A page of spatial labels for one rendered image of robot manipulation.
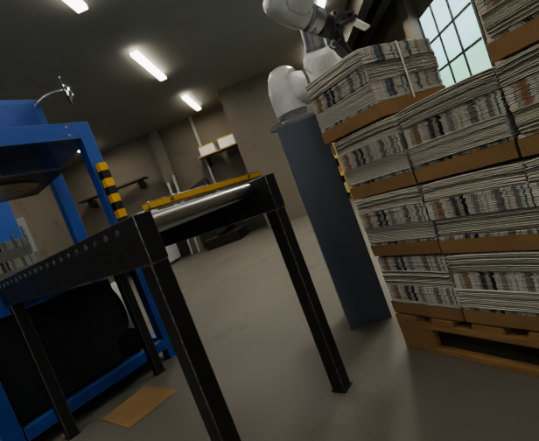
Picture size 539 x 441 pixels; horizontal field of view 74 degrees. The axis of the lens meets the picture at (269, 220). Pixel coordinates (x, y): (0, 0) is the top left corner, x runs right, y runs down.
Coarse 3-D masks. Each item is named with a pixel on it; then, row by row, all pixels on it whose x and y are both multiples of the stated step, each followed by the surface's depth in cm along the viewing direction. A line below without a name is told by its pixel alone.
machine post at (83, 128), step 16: (80, 128) 216; (80, 144) 217; (96, 144) 221; (96, 160) 219; (96, 176) 217; (112, 208) 219; (112, 224) 222; (144, 288) 222; (144, 304) 226; (160, 320) 225; (160, 336) 225
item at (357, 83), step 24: (360, 48) 110; (384, 48) 115; (336, 72) 120; (360, 72) 112; (384, 72) 115; (312, 96) 133; (336, 96) 124; (360, 96) 116; (384, 96) 114; (336, 120) 128
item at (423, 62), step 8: (408, 40) 122; (416, 40) 125; (424, 40) 126; (408, 48) 122; (416, 48) 124; (424, 48) 126; (408, 56) 121; (416, 56) 124; (424, 56) 126; (432, 56) 128; (416, 64) 123; (424, 64) 125; (432, 64) 127; (416, 72) 123; (424, 72) 125; (432, 72) 128; (416, 80) 123; (424, 80) 125; (432, 80) 127; (440, 80) 129; (416, 88) 122; (424, 88) 124
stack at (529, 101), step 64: (512, 64) 80; (384, 128) 112; (448, 128) 96; (512, 128) 85; (384, 192) 124; (448, 192) 102; (512, 192) 88; (384, 256) 134; (448, 256) 109; (512, 256) 94; (448, 320) 118
